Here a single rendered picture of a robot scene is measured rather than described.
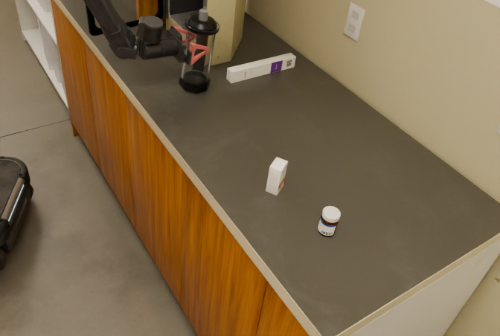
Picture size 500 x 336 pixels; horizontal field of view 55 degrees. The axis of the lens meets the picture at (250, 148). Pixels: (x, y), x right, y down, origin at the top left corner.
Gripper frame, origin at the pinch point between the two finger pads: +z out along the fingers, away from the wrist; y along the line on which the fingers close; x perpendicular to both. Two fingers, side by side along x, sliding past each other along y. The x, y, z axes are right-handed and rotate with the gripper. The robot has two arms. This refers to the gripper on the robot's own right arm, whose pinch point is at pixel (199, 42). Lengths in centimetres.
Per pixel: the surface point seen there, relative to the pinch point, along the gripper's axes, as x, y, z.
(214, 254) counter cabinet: 43, -48, -16
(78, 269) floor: 114, 15, -38
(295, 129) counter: 14.1, -35.0, 16.9
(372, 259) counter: 14, -84, 2
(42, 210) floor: 116, 57, -41
